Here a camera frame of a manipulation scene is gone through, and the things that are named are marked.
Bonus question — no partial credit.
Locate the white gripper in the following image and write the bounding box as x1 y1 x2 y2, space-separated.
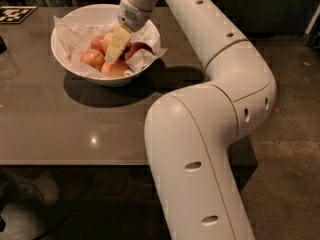
105 0 151 64

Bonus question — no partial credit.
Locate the red yellow apple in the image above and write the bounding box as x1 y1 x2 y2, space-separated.
102 32 113 53

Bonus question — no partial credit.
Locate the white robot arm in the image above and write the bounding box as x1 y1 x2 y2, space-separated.
118 0 276 240

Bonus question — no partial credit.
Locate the right red apple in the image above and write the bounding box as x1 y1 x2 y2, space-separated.
123 42 153 61

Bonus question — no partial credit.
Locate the back red apple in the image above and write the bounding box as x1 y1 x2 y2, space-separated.
90 35 104 52

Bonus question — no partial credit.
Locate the front red apple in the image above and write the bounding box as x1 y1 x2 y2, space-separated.
101 60 128 78

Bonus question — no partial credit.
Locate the left red apple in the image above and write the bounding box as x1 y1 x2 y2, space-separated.
80 49 105 70

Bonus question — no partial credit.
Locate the white ceramic bowl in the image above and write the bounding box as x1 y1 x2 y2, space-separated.
50 4 162 88

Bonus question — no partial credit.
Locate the white crumpled paper liner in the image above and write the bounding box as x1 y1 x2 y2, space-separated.
53 14 168 79

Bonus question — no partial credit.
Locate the black white marker tag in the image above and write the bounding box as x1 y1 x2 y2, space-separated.
0 6 37 24

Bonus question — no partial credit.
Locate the dark object at left edge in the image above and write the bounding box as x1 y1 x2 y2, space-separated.
0 36 7 54

